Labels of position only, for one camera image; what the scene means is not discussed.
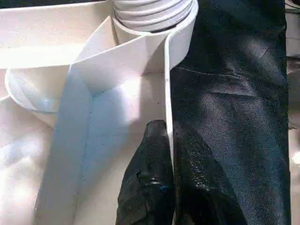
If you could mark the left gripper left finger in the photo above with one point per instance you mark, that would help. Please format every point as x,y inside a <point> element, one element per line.
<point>150,187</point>

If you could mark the white plastic table top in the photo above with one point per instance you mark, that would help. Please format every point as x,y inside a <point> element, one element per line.
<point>70,117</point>

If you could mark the black work mat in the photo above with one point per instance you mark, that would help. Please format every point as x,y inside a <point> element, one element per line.
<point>234,117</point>

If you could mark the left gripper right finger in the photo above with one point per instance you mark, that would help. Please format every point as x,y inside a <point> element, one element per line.
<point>197,197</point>

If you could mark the white plastic table leg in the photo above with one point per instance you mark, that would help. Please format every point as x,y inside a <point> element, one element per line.
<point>150,11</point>

